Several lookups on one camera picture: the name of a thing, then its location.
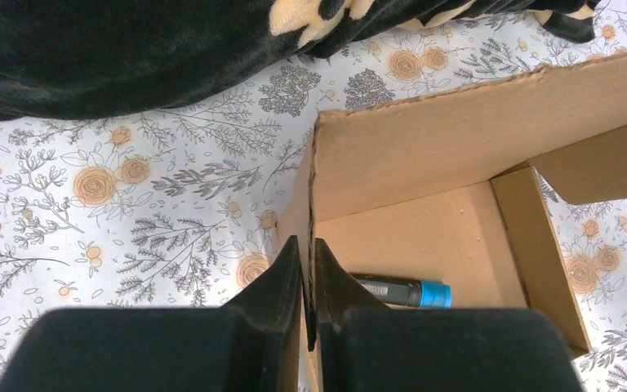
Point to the black blanket with tan flowers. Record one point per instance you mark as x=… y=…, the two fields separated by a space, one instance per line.
x=76 y=60

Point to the floral patterned table mat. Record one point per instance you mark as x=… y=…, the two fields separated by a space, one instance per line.
x=180 y=207

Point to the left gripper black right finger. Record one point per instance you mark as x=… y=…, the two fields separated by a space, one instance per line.
x=364 y=345

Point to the black blue marker pen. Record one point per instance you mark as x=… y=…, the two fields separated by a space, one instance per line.
x=407 y=292

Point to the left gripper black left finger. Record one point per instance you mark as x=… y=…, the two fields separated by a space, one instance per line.
x=250 y=343

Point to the brown cardboard box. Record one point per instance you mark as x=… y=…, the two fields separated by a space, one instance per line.
x=512 y=192

